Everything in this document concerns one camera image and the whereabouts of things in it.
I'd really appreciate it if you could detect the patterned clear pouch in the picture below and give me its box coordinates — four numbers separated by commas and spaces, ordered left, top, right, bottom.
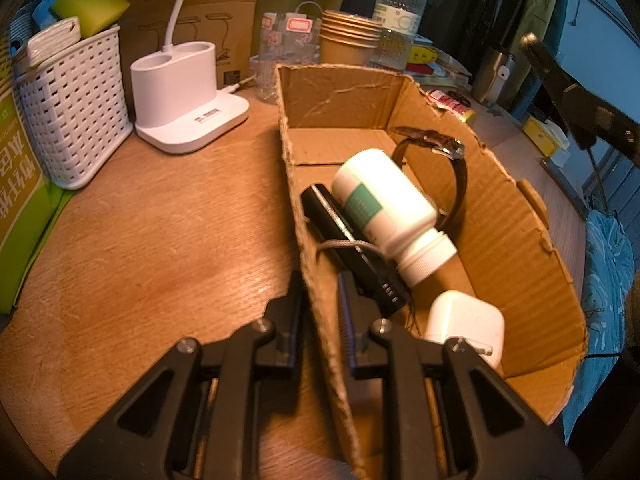
257, 11, 323, 105

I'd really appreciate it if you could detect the cardboard box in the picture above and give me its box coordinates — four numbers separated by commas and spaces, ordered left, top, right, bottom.
275, 62, 588, 479

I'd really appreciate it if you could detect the clear plastic water bottle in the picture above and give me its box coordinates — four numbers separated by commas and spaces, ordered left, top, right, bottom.
372, 0, 428, 70

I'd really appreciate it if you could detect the stack of brown paper cups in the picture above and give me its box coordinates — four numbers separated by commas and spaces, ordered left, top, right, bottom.
319, 10, 383, 66

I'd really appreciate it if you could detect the blue printed blanket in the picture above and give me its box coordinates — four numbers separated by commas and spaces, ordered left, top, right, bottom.
564, 207, 640, 443

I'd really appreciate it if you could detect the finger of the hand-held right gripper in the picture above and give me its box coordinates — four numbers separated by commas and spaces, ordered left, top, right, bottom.
520, 32, 601, 150

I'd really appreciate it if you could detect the blue cloth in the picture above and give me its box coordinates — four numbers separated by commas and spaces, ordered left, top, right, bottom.
30, 0, 63, 30

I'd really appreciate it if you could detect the white desk lamp base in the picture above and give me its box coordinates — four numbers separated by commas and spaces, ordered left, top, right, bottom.
131, 0, 251, 155

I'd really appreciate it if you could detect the stack of books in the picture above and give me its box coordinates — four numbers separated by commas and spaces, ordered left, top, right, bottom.
406, 35, 473, 87

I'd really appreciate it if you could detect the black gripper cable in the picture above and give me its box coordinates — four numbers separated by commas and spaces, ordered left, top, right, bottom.
588, 145, 613, 213

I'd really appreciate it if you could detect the white lamp cable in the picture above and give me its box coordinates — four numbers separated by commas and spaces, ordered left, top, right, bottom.
218, 74, 259, 96

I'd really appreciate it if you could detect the brown cardboard lamp carton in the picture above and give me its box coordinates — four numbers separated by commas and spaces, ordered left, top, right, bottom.
112, 0, 271, 126

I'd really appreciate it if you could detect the white woven plastic basket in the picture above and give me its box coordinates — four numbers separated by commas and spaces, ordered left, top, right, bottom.
12, 25, 135, 191

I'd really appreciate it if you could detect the steel travel mug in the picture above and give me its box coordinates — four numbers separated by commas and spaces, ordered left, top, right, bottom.
472, 46, 516, 106

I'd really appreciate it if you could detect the white earbuds case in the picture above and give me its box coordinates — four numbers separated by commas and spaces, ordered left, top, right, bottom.
425, 290, 505, 372

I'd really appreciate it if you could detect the black power bank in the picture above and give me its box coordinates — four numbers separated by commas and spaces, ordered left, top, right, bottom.
300, 185, 412, 319

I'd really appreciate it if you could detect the white pill bottle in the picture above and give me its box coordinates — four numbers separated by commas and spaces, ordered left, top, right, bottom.
331, 148, 458, 287

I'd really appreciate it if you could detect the yellow box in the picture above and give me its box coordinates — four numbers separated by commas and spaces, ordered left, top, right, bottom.
522, 115, 572, 158

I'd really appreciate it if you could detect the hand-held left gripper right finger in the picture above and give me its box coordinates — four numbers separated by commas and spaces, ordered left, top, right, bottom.
337, 271, 585, 480

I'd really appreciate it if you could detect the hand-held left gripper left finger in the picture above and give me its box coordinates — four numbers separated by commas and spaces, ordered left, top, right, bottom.
56, 270, 305, 480

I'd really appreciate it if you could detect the gold and red tube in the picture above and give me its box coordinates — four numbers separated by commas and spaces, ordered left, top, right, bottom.
429, 88, 476, 123

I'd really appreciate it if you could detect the green hanging jacket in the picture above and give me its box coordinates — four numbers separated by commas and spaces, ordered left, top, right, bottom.
425, 0, 571, 111

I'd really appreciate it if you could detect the yellow-green sponge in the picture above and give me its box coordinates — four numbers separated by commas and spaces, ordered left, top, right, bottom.
51, 0, 131, 38

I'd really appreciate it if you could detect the grey braided cord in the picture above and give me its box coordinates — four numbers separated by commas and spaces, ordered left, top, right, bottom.
316, 240, 393, 263

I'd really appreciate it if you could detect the green printed packet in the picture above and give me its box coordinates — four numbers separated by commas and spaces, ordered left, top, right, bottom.
0, 35, 76, 315

